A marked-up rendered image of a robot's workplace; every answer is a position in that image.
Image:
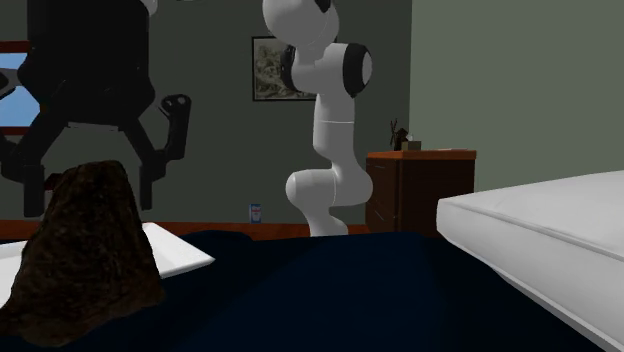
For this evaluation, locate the bed with dark blue cover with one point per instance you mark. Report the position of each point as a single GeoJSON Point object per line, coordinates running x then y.
{"type": "Point", "coordinates": [341, 297]}

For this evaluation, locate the flat white pillow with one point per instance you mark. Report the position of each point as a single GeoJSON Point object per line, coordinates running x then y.
{"type": "Point", "coordinates": [175, 253]}

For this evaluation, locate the framed wall picture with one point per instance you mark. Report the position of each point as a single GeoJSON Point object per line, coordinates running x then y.
{"type": "Point", "coordinates": [265, 68]}

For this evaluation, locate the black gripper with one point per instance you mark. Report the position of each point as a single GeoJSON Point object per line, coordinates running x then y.
{"type": "Point", "coordinates": [88, 58]}

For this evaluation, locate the dark brown rock-shaped object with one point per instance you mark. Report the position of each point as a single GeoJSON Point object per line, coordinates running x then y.
{"type": "Point", "coordinates": [88, 253]}

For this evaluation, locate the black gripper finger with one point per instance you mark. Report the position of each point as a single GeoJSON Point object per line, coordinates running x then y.
{"type": "Point", "coordinates": [33, 195]}

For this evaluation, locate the thick white pillow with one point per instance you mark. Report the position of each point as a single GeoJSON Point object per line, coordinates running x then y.
{"type": "Point", "coordinates": [551, 229]}

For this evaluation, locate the brown wooden nightstand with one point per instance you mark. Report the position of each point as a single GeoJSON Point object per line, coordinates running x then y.
{"type": "Point", "coordinates": [429, 195]}

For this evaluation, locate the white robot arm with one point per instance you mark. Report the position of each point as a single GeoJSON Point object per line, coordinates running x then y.
{"type": "Point", "coordinates": [333, 146]}

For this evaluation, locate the small blue and white box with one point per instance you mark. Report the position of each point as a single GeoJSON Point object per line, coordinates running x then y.
{"type": "Point", "coordinates": [255, 213]}

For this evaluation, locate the window with red frame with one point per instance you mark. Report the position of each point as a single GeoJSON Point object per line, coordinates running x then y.
{"type": "Point", "coordinates": [14, 112]}

